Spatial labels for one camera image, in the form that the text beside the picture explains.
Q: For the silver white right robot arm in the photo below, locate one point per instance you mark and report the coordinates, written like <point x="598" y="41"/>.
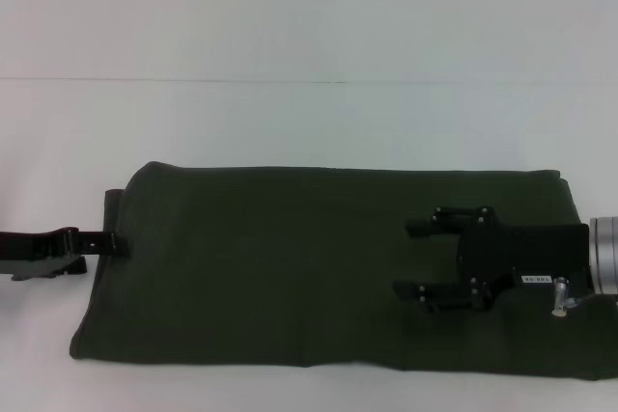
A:
<point x="604" y="253"/>

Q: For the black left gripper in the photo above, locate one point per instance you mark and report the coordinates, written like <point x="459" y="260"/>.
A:
<point x="34" y="253"/>

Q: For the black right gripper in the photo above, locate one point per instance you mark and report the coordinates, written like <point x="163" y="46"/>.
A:
<point x="526" y="253"/>

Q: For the silver connector plug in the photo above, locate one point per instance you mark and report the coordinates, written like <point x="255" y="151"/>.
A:
<point x="560" y="298"/>

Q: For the dark green shirt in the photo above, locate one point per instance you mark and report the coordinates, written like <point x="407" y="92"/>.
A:
<point x="270" y="267"/>

